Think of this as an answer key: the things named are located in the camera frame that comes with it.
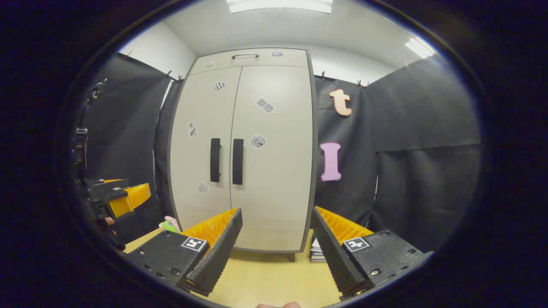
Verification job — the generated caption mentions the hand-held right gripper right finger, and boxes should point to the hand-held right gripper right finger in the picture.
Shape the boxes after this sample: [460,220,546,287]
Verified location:
[310,206,434,300]

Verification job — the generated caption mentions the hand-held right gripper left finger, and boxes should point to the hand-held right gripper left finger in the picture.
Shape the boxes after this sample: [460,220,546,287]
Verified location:
[124,208,243,297]

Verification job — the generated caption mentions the beige double-door shoe cabinet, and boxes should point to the beige double-door shoe cabinet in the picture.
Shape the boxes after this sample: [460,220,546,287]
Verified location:
[168,48,318,262]

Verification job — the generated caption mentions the beige cabinet door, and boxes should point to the beige cabinet door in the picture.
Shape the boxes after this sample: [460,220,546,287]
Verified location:
[230,65,315,252]
[169,67,242,231]

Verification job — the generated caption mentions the beige cabinet drawer front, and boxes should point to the beige cabinet drawer front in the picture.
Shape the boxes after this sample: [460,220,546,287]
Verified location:
[190,48,309,75]

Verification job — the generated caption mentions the stack of white books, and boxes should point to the stack of white books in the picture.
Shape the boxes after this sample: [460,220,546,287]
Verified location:
[310,237,328,262]

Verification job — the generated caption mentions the pink and green plush toy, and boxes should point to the pink and green plush toy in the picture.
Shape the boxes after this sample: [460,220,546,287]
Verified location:
[159,216,180,234]

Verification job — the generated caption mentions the small ceiling light panel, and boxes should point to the small ceiling light panel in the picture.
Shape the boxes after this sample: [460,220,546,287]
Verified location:
[405,38,435,59]

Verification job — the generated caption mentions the large ceiling light panel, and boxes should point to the large ceiling light panel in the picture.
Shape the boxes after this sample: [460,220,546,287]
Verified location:
[226,0,334,14]

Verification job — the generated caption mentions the black left door handle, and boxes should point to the black left door handle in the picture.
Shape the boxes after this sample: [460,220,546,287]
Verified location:
[210,138,222,183]

